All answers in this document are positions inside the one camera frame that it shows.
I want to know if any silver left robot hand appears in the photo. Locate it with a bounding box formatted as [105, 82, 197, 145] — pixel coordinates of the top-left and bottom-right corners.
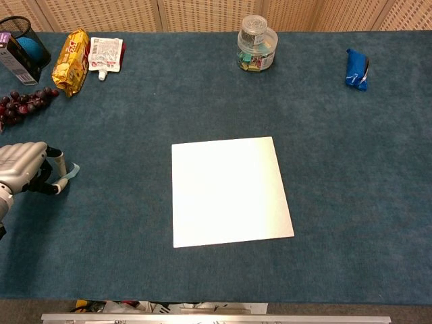
[0, 141, 70, 196]

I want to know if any dark red grape bunch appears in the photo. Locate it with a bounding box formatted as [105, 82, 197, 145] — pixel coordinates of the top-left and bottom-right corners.
[0, 86, 60, 134]

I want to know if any black purple carton box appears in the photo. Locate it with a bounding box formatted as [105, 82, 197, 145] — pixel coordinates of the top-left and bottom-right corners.
[0, 31, 40, 86]

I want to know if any yellow snack bag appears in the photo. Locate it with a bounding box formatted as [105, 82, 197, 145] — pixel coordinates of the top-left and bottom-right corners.
[51, 28, 90, 98]

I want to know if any blue ball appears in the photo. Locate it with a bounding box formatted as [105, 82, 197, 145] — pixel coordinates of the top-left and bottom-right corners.
[16, 36, 44, 65]

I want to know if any white spout pouch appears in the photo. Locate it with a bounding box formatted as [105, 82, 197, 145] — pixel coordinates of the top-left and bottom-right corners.
[88, 36, 124, 82]

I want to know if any black mesh pen holder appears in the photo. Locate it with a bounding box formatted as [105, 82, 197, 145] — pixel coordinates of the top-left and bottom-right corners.
[0, 16, 52, 77]

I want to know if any white paper sheet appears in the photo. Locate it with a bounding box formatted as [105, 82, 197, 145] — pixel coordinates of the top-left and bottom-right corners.
[171, 136, 295, 248]

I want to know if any woven folding screen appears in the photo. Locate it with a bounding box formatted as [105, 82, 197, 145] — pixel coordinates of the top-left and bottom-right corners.
[0, 0, 432, 34]

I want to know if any clear jar of clips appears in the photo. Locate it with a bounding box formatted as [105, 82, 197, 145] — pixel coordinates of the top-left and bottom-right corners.
[237, 15, 279, 72]

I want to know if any blue snack packet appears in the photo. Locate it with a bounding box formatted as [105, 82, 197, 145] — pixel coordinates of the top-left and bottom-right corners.
[345, 49, 370, 91]

